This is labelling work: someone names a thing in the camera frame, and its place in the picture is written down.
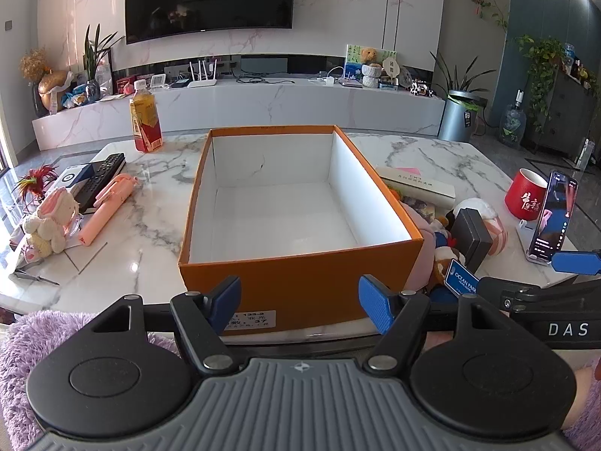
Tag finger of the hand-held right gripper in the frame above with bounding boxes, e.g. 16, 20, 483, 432
551, 251, 601, 277
476, 276, 601, 313

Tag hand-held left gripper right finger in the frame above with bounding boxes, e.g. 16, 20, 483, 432
358, 275, 515, 372

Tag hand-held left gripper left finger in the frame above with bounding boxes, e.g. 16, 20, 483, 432
87, 275, 242, 375

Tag orange cardboard box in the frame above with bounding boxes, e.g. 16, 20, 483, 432
178, 125, 426, 337

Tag art cover book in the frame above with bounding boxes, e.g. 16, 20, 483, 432
390, 188, 445, 219

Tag person's right forearm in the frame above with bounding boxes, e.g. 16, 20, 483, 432
561, 352, 601, 434

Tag blue card tag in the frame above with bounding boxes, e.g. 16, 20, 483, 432
444, 258, 480, 301

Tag smartphone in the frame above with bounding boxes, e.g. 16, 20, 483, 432
528, 170, 581, 262

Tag small brown plush toy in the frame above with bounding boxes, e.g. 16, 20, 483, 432
429, 247, 465, 288

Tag small black box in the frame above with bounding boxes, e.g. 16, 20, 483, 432
450, 208, 494, 276

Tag white phone stand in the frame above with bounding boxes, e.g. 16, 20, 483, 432
515, 218, 556, 264

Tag small colourful plush toy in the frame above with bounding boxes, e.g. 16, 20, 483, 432
432, 216, 463, 250

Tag red cup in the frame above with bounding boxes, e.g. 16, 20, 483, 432
504, 168, 557, 221

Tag white flat box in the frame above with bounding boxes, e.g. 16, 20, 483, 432
376, 165, 456, 201

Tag dark cabinet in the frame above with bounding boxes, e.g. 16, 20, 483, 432
526, 63, 597, 161

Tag pink selfie stick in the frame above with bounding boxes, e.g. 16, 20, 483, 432
77, 174, 142, 248

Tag water jug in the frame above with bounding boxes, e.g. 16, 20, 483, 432
498, 89, 527, 147

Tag grey trash bin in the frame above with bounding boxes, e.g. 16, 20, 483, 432
439, 90, 484, 142

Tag black remote control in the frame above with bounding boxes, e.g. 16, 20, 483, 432
75, 153, 127, 208

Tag metal tweezers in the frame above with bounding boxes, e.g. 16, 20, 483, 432
12, 270, 61, 287

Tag iced tea bottle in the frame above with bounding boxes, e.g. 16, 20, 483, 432
129, 80, 163, 153

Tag blue and white box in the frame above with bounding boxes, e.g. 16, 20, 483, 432
47, 162, 97, 198

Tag trailing vine plant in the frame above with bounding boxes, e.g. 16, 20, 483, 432
516, 35, 567, 132

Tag purple fluffy garment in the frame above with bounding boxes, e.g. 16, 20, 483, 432
0, 310, 180, 451

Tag white marble tv console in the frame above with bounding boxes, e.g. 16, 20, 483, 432
30, 54, 447, 151

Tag long-leaf potted plant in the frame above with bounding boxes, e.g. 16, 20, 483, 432
429, 49, 497, 110

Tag white router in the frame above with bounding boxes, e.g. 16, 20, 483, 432
187, 59, 219, 88

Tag red feather toy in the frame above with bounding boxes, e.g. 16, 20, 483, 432
14, 163, 60, 203

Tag teddy bear in white pot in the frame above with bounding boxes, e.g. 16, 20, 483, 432
359, 47, 384, 89

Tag green framed picture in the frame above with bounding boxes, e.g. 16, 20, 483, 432
344, 43, 398, 82

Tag snack bags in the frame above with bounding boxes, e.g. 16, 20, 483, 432
61, 82, 102, 107

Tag bronze gourd ornament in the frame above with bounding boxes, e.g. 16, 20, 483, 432
38, 70, 74, 114

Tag orchid leaf plant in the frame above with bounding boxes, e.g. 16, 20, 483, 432
80, 23, 125, 82

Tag dried golden flowers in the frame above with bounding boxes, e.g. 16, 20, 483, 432
19, 48, 50, 83

